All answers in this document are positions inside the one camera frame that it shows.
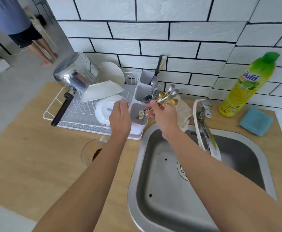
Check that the person's right hand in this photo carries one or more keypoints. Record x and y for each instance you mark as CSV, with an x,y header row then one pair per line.
x,y
166,120

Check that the person's left hand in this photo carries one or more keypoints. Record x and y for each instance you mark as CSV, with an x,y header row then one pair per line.
x,y
120,120

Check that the person's left forearm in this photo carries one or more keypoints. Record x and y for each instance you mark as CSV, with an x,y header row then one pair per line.
x,y
83,190

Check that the person's right forearm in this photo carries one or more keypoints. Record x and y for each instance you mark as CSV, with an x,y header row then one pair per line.
x,y
228,190

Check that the beige rag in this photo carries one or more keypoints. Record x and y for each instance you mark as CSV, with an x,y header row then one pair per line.
x,y
185,113

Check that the white dish rack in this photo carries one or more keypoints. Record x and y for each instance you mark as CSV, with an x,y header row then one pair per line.
x,y
78,113

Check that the yellow dish soap bottle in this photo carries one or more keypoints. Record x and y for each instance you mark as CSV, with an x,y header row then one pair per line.
x,y
242,94

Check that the white cutlery holder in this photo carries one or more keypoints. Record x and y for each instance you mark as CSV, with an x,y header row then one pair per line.
x,y
136,125

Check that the white floral print bowl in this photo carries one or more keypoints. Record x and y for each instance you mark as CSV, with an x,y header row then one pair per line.
x,y
102,111

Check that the steel ladle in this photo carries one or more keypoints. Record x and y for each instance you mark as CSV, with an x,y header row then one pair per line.
x,y
147,98

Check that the steel fork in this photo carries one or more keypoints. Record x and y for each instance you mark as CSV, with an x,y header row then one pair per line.
x,y
156,88

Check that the brown coffee grounds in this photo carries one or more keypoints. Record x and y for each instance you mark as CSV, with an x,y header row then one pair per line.
x,y
96,154

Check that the clear measuring jug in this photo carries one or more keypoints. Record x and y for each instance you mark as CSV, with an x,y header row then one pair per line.
x,y
87,152

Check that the white plate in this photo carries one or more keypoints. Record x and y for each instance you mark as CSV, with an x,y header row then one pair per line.
x,y
112,72

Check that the chrome faucet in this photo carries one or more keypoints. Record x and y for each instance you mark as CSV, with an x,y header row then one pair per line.
x,y
211,142

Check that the steel sink drain strainer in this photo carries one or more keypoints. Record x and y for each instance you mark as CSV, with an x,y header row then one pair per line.
x,y
181,170

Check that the stainless steel sink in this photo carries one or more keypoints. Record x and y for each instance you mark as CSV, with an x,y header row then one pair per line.
x,y
167,190

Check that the blue sponge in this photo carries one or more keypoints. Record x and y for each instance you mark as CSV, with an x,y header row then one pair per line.
x,y
256,121

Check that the long wooden stick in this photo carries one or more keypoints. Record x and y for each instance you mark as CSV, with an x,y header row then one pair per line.
x,y
41,28

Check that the white box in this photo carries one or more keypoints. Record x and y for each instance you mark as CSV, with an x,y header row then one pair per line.
x,y
0,66

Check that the black metal rack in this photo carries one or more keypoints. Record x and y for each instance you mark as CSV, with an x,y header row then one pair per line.
x,y
43,12

